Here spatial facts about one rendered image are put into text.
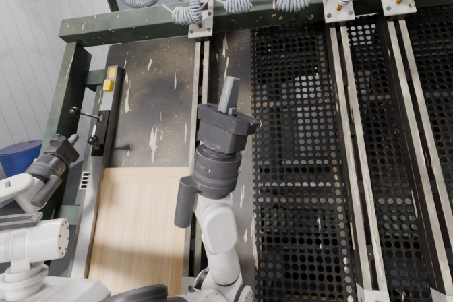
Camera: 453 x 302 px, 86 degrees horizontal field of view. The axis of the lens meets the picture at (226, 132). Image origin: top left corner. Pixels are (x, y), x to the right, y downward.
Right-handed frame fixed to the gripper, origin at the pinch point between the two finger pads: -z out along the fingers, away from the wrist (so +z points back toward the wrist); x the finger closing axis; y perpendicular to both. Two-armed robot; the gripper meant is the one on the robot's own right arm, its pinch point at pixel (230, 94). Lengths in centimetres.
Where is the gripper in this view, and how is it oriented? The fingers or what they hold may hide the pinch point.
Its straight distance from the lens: 42.8
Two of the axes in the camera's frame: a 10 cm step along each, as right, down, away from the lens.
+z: -1.8, 9.4, 3.0
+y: 6.6, -1.1, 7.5
